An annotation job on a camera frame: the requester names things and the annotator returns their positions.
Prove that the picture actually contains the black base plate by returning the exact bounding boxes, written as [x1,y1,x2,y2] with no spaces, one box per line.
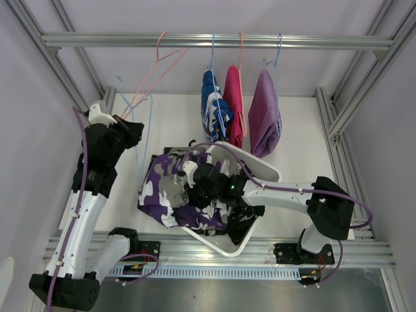
[129,240,161,263]
[273,243,335,265]

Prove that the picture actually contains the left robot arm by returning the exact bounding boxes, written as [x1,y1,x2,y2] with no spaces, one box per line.
[29,116,144,311]

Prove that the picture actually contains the aluminium frame post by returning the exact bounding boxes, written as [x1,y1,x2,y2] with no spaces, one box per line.
[5,1,116,112]
[315,1,415,245]

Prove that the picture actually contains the blue white patterned trousers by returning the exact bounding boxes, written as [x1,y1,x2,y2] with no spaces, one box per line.
[201,70,234,142]

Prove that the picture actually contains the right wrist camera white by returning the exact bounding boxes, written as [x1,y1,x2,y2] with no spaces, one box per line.
[182,161,198,188]

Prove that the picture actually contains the slotted cable duct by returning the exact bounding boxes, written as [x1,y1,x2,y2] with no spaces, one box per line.
[107,264,301,281]

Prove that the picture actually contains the front aluminium rail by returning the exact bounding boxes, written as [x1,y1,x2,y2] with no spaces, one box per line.
[139,235,396,268]

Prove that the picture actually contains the black white patterned trousers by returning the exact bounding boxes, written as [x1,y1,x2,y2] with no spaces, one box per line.
[226,205,265,245]

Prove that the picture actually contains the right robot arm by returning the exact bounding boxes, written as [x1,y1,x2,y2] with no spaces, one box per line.
[183,161,354,265]

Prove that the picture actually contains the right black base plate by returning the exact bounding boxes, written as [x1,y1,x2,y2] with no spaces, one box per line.
[273,243,335,265]

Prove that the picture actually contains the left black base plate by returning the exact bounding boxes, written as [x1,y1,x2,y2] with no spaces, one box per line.
[129,240,161,263]

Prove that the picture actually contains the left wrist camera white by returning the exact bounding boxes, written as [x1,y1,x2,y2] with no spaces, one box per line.
[84,100,116,127]

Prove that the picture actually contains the aluminium hanging rail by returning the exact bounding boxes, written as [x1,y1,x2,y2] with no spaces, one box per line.
[40,32,393,51]

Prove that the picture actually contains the magenta trousers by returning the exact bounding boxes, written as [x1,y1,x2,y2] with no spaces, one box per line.
[223,65,247,148]

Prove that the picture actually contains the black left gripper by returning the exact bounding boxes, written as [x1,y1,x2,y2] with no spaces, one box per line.
[105,114,144,166]

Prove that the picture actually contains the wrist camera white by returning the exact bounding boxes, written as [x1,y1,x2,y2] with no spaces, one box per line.
[182,161,198,188]
[84,100,116,127]

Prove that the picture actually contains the left aluminium frame post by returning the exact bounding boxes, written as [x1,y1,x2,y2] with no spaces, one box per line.
[5,1,116,112]

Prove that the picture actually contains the right aluminium frame post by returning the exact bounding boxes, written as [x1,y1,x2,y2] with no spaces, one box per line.
[315,1,415,245]

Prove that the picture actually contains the purple camouflage trousers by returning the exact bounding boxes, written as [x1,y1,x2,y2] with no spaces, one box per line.
[138,148,241,236]

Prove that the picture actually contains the white plastic basket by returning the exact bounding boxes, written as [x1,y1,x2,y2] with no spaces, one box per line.
[181,141,282,257]

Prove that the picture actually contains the lilac purple trousers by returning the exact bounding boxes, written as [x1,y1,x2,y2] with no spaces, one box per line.
[248,70,281,158]

